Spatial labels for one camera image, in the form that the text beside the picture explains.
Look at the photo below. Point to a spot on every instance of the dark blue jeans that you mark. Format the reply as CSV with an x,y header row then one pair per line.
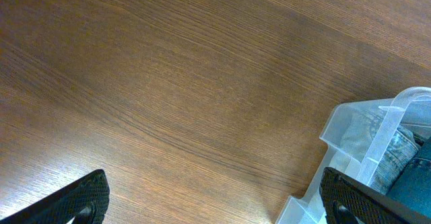
x,y
412,187

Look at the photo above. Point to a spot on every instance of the light blue jeans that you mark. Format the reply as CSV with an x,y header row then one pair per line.
x,y
403,146

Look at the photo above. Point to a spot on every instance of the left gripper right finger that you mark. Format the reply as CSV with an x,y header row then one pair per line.
x,y
348,201

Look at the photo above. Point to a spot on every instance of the clear plastic storage bin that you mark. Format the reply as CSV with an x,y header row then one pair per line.
x,y
410,108

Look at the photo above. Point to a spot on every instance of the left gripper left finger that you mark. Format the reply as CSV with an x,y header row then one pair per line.
x,y
85,200

